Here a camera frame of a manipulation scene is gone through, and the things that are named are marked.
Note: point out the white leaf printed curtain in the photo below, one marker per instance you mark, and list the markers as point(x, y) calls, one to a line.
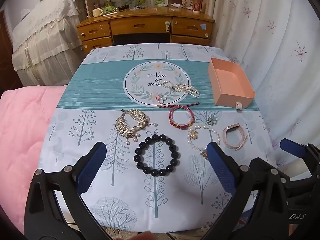
point(262, 42)

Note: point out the red patterned cup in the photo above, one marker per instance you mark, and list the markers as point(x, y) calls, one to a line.
point(197, 3)

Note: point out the tree printed tablecloth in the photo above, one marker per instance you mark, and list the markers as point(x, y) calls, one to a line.
point(100, 92)

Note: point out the pink box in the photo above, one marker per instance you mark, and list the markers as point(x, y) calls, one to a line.
point(232, 80)

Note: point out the wooden desk with drawers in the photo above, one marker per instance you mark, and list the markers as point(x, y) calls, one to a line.
point(140, 25)

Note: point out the pink watch band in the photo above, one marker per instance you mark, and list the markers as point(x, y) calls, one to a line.
point(228, 142)

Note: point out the white lace cloth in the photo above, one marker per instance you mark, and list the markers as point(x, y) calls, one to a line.
point(42, 30)

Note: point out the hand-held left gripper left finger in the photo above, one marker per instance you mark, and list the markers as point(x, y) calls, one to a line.
point(91, 166)

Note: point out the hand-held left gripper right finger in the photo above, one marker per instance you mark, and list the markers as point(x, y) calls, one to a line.
point(222, 167)

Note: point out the pink blanket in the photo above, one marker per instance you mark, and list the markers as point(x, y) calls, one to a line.
point(25, 142)

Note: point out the row of green picture cards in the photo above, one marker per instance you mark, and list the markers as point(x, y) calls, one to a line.
point(142, 2)

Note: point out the small flower brooch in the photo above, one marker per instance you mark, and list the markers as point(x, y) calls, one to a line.
point(212, 121)

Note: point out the white small bottle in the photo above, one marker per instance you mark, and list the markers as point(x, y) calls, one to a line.
point(176, 5)

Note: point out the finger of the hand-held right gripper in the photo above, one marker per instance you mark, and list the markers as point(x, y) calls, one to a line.
point(292, 147)
point(257, 163)

